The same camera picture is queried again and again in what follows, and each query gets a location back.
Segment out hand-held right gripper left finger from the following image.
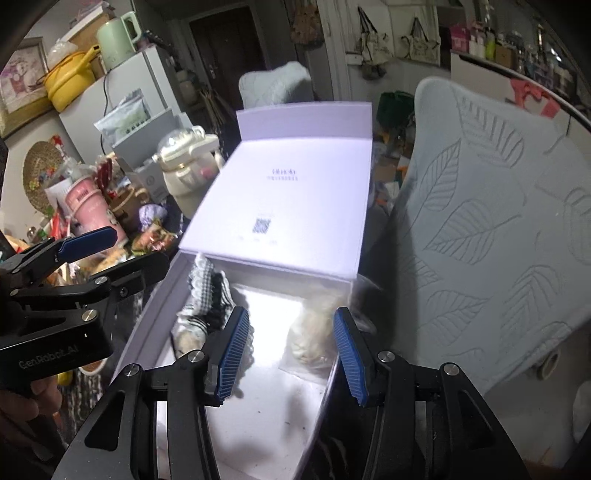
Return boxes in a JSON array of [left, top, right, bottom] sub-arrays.
[[51, 305, 252, 480]]

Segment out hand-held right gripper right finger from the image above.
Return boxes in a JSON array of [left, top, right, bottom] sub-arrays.
[[333, 307, 532, 480]]

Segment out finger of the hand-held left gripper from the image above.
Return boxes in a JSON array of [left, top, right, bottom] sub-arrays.
[[9, 251, 171, 315], [0, 226, 118, 289]]

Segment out white gift box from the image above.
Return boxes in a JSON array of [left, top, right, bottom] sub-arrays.
[[111, 102, 375, 480]]

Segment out person's left hand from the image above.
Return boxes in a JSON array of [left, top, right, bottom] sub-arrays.
[[0, 383, 61, 462]]

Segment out colourful snack packet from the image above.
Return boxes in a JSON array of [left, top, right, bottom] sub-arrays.
[[134, 222, 178, 254]]

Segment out pink cup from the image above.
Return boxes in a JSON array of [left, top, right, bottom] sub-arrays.
[[65, 178, 127, 245]]

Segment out clear bag with beige fluff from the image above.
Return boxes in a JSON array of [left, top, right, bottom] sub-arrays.
[[279, 277, 356, 384]]

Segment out black white checked cloth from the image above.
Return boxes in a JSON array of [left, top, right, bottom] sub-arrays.
[[171, 253, 252, 365]]

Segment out small white carton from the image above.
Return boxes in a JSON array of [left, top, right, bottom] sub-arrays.
[[131, 161, 169, 201]]

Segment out woven round fan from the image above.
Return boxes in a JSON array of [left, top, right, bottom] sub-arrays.
[[22, 141, 70, 213]]

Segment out white bear-shaped jug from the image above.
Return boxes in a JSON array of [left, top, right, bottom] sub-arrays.
[[151, 126, 227, 220]]

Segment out green white pouch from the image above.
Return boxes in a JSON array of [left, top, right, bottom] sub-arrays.
[[93, 90, 153, 139]]

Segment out grey desk organizer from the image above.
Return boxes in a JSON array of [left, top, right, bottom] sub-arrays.
[[112, 111, 192, 169]]

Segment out yellow pot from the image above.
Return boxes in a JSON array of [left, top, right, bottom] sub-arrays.
[[45, 45, 102, 112]]

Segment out white fridge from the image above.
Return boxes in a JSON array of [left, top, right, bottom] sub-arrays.
[[58, 46, 185, 162]]

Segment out gold framed picture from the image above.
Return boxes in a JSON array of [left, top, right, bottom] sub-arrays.
[[0, 38, 54, 138]]

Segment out white plastic bag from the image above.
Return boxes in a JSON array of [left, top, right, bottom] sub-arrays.
[[46, 39, 81, 70]]

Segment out tape roll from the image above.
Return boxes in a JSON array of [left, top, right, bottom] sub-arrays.
[[536, 348, 561, 381]]

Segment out leaf pattern chair cover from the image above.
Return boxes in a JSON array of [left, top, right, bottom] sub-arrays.
[[365, 76, 591, 467]]

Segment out green electric kettle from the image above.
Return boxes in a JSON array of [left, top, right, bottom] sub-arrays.
[[96, 11, 142, 72]]

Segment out cardboard box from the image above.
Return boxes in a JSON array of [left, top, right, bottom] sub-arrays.
[[60, 4, 125, 51]]

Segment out quilted grey chair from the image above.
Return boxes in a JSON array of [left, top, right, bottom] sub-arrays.
[[239, 61, 315, 109]]

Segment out dark wooden door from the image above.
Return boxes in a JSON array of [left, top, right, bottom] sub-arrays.
[[189, 7, 273, 100]]

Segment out green bag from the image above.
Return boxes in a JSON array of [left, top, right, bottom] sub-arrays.
[[379, 91, 416, 134]]

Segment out brown hanging bag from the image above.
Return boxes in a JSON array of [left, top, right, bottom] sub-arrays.
[[290, 0, 326, 47]]

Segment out white counter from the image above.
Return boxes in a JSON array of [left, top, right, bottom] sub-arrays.
[[450, 48, 591, 139]]

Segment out coral cloth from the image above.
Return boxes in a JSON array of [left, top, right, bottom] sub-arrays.
[[510, 78, 561, 121]]

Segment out row of bottles and boxes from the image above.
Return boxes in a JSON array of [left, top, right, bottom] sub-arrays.
[[450, 9, 583, 93]]

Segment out black power cable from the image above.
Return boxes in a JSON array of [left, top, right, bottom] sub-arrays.
[[102, 69, 116, 155]]

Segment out canvas tote bag black straps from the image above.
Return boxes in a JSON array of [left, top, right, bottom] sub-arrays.
[[355, 7, 393, 65], [401, 17, 441, 65]]

